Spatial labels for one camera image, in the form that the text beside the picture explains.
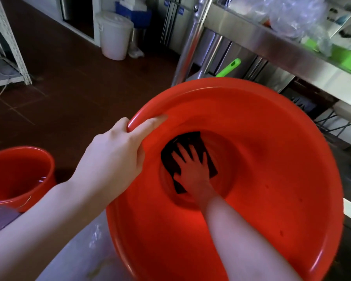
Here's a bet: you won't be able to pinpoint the person's right hand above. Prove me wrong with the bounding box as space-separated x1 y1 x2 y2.
171 143 215 193

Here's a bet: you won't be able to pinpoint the person's left hand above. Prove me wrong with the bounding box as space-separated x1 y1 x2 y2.
71 115 168 199

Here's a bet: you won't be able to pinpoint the dark scouring cloth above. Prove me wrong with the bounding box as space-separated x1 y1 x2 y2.
160 131 218 195

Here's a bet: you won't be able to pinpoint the large red plastic basin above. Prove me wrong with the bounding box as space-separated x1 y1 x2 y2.
106 77 344 281

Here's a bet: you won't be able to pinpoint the person's right forearm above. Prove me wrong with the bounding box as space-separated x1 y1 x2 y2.
190 186 303 281

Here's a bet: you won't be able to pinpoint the person's left forearm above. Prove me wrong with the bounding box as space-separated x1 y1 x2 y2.
0 179 117 281

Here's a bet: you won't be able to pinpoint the white lidded plastic bin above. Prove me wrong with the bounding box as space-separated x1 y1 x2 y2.
95 11 134 61

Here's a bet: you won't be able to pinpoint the stainless steel cabinet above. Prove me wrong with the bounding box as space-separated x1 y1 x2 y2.
146 0 296 92

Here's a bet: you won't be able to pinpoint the blue plastic crate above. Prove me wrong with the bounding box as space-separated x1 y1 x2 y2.
115 1 152 29

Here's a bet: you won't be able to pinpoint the white box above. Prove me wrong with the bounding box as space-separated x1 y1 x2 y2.
119 0 148 11

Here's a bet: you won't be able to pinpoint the stainless steel shelf rack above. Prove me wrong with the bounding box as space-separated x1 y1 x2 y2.
171 0 351 112

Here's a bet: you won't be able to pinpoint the red plastic bucket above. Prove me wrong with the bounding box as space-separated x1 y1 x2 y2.
0 146 57 213

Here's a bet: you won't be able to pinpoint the clear plastic bags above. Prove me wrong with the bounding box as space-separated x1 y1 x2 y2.
228 0 337 57

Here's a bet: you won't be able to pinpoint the green plastic tray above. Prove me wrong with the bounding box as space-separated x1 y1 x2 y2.
304 38 351 79

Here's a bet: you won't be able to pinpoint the green plastic handle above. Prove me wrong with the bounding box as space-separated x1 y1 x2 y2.
215 58 242 78

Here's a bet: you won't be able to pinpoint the white metal shelf frame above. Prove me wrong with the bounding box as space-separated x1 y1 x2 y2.
0 0 33 89

